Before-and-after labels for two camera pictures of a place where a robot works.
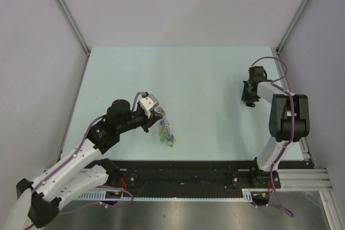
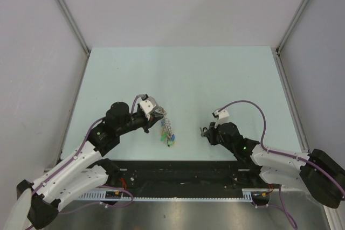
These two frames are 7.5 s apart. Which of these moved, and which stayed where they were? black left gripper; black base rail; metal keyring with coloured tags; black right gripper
Moved: black right gripper
Stayed: metal keyring with coloured tags; black left gripper; black base rail
